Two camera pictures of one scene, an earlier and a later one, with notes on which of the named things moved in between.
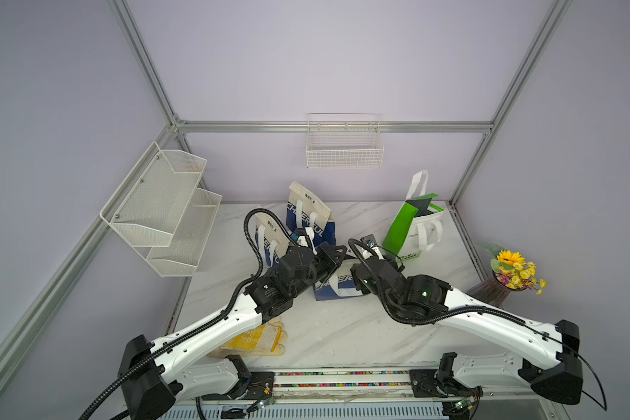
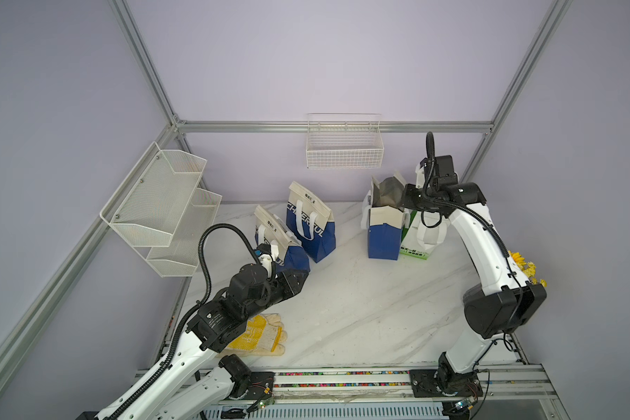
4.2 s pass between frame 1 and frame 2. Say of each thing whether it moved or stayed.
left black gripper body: moved
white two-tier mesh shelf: stayed
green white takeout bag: stayed
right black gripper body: moved
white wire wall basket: stayed
